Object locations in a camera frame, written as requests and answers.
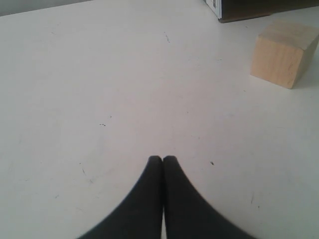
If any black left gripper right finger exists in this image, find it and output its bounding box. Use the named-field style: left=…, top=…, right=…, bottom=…
left=163, top=156, right=252, bottom=239

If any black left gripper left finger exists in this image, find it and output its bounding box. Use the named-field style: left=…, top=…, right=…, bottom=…
left=80, top=156, right=163, bottom=239

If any light wooden cube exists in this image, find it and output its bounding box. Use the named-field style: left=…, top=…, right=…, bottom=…
left=250, top=21, right=319, bottom=89

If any printed cardboard milk box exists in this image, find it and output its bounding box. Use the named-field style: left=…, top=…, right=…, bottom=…
left=204, top=0, right=319, bottom=23

